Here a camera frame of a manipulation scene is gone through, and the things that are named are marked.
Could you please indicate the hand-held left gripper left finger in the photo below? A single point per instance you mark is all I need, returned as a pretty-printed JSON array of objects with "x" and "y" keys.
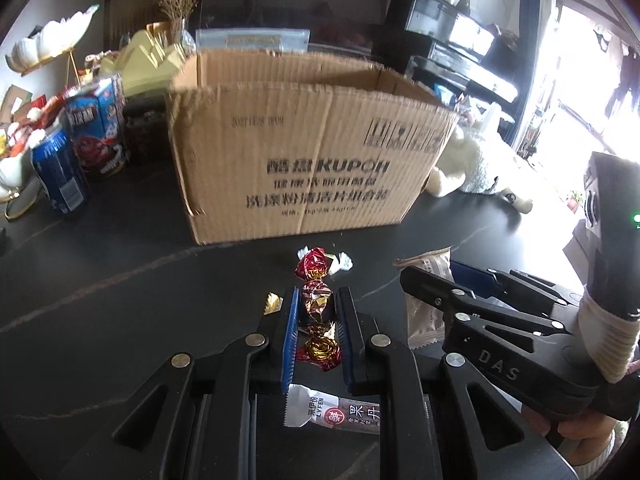
[{"x": 290, "y": 332}]

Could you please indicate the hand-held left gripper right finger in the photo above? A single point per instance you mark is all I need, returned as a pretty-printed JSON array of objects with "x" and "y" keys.
[{"x": 346, "y": 342}]

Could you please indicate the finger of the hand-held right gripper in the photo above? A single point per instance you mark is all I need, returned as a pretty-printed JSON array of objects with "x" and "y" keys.
[
  {"x": 435, "y": 292},
  {"x": 475, "y": 279}
]

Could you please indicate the gold foil candy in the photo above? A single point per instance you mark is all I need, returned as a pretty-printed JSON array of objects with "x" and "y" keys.
[{"x": 320, "y": 350}]

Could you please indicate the pale beige snack packet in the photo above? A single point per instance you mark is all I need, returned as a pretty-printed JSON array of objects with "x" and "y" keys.
[{"x": 425, "y": 320}]

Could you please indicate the brown foil candy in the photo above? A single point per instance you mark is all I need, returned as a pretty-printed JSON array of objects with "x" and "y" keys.
[{"x": 316, "y": 302}]

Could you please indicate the white Lyfen snack packet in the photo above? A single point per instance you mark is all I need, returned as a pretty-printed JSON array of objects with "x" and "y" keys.
[{"x": 320, "y": 406}]

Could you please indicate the red foil candy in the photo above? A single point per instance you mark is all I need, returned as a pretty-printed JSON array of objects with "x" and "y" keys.
[{"x": 312, "y": 264}]

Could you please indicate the brown cardboard box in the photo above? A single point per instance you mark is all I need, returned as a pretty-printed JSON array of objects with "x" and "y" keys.
[{"x": 300, "y": 160}]

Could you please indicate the person's right forearm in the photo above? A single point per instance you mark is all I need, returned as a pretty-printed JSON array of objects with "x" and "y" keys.
[{"x": 607, "y": 340}]

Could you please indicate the pile of assorted snacks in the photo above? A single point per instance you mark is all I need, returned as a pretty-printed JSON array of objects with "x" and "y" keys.
[{"x": 25, "y": 125}]

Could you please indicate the person's right hand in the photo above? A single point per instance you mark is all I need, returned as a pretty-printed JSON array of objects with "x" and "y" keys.
[{"x": 587, "y": 432}]

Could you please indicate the small gold foil piece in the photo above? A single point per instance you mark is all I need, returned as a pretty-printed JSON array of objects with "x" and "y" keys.
[{"x": 273, "y": 305}]

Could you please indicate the white twisted candy wrapper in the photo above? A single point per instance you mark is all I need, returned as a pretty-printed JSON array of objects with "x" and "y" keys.
[{"x": 342, "y": 261}]

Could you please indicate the white plush sheep toy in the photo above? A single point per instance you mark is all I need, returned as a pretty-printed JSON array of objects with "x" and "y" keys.
[{"x": 475, "y": 165}]

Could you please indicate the blue curtain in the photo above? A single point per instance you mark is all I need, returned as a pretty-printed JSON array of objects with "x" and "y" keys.
[{"x": 535, "y": 60}]

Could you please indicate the black upright piano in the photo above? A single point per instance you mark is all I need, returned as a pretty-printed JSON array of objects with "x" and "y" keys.
[{"x": 450, "y": 35}]

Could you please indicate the black metronome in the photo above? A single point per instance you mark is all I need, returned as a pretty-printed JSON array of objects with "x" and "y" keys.
[{"x": 462, "y": 1}]

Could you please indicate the blue soda can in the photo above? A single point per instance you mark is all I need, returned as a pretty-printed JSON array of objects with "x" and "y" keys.
[{"x": 60, "y": 172}]

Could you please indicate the blue and red candy box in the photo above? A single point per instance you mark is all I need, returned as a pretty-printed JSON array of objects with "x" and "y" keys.
[{"x": 97, "y": 127}]

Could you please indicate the clear plastic box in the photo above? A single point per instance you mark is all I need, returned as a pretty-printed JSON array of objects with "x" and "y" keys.
[{"x": 250, "y": 40}]

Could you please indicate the small white shell bowl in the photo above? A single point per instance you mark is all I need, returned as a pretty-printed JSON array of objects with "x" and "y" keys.
[{"x": 15, "y": 170}]

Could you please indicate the glass vase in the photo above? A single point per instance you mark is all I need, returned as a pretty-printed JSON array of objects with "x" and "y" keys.
[{"x": 179, "y": 32}]

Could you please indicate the black television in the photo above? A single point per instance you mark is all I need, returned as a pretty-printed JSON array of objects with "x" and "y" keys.
[{"x": 300, "y": 0}]

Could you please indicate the dried flower bouquet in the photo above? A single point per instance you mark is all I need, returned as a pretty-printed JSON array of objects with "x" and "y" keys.
[{"x": 177, "y": 2}]

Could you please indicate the tan open gift box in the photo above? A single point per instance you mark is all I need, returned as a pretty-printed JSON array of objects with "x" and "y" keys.
[{"x": 15, "y": 102}]

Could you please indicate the large white shell bowl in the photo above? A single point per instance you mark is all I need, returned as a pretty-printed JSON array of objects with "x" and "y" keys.
[{"x": 50, "y": 42}]

